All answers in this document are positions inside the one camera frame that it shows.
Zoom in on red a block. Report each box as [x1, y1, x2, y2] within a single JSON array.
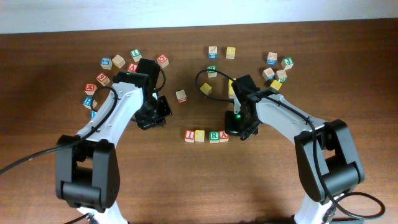
[[127, 63, 137, 72], [219, 130, 229, 142]]

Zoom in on red I block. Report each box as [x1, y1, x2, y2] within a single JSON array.
[[184, 129, 195, 142]]

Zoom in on yellow C block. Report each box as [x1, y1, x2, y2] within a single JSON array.
[[195, 129, 205, 142]]

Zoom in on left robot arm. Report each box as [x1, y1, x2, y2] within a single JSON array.
[[55, 58, 172, 223]]

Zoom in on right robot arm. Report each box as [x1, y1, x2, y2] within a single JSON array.
[[225, 75, 364, 223]]

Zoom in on yellow block cluster lower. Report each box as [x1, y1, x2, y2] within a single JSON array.
[[228, 86, 235, 99]]

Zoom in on yellow block cluster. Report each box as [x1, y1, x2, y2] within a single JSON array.
[[228, 78, 236, 88], [228, 86, 235, 99]]

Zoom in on wooden block red side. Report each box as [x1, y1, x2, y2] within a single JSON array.
[[175, 90, 187, 103]]

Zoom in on yellow block cluster upper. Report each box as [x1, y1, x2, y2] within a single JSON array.
[[228, 78, 236, 88]]

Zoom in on yellow tilted block right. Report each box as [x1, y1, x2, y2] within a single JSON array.
[[270, 80, 282, 91]]

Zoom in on yellow block centre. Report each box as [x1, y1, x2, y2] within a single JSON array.
[[200, 83, 212, 96]]

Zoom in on red round symbol block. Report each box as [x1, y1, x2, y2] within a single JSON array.
[[157, 54, 169, 68]]

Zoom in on wooden block blue corner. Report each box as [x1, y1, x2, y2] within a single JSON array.
[[262, 68, 275, 82]]

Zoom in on wooden block green R side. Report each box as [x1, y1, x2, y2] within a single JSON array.
[[275, 70, 287, 82]]

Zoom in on green Z block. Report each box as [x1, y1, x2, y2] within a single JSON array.
[[207, 65, 217, 78]]

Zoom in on green L block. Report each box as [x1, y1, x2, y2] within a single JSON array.
[[130, 49, 142, 62]]

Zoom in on red 9 block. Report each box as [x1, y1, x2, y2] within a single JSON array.
[[96, 72, 110, 86]]

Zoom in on plain wooden block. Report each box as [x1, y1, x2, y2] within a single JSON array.
[[112, 55, 126, 68]]

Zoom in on blue H block upper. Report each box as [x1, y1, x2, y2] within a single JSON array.
[[83, 96, 97, 109]]

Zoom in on red M block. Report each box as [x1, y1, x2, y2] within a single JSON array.
[[85, 83, 97, 96]]

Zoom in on blue 5 block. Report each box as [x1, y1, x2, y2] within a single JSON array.
[[100, 57, 113, 70]]

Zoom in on wooden block blue X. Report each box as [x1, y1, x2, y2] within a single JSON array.
[[266, 52, 277, 65]]

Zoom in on green J block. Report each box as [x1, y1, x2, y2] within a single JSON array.
[[281, 57, 294, 70]]

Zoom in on wooden block blue side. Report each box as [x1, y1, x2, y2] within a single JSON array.
[[208, 46, 218, 59]]

